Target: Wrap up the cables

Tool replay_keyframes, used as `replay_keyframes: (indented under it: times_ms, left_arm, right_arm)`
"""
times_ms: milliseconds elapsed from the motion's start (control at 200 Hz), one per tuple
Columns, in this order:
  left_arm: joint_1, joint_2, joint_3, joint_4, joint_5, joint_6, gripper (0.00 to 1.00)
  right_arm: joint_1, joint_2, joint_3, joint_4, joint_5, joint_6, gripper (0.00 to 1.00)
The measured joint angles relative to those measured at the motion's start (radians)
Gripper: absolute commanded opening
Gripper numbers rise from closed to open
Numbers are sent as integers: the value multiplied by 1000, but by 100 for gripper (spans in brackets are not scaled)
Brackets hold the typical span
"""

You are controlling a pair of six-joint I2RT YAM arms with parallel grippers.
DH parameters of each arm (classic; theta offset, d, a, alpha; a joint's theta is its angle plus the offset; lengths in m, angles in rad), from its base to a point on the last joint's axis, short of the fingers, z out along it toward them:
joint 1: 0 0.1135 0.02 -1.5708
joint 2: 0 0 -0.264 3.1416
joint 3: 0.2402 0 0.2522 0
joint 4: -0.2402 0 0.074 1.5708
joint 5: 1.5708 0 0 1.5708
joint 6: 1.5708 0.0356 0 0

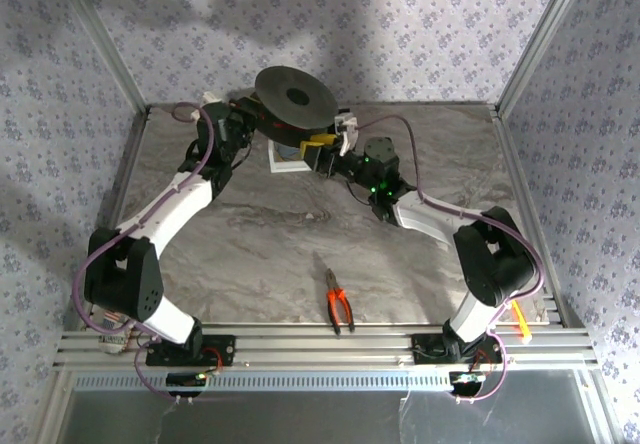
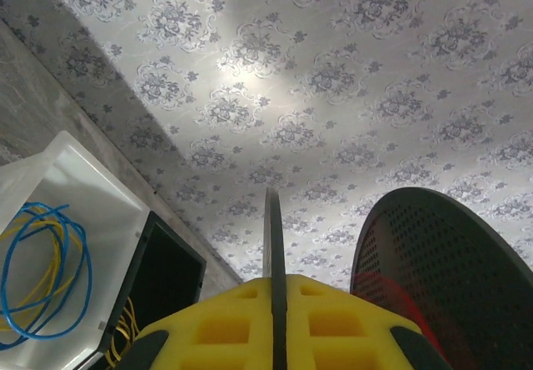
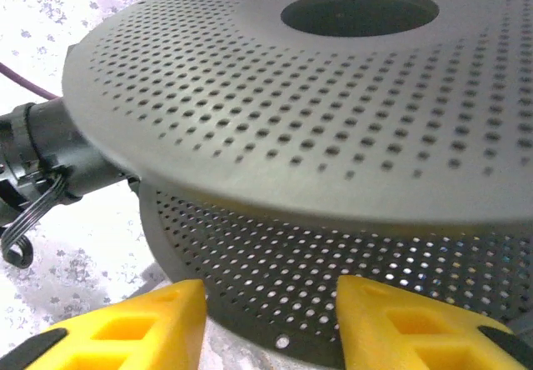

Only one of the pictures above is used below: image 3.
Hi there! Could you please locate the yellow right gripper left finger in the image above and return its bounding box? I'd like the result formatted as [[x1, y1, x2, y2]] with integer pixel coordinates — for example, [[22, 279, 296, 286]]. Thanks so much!
[[0, 278, 208, 370]]

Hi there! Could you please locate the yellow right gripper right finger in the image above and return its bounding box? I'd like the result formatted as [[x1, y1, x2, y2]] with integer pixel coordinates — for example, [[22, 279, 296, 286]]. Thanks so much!
[[335, 274, 533, 370]]

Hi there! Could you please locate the grey perforated cable spool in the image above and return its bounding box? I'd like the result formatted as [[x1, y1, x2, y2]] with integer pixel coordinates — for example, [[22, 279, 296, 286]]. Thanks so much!
[[61, 0, 533, 369]]

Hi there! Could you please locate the black flat ribbon cable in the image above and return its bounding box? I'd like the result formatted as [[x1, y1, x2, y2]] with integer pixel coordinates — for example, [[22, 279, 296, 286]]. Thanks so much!
[[0, 169, 70, 269]]

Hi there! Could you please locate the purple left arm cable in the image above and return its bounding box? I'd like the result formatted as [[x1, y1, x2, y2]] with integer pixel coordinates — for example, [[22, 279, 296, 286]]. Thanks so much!
[[0, 61, 59, 100]]

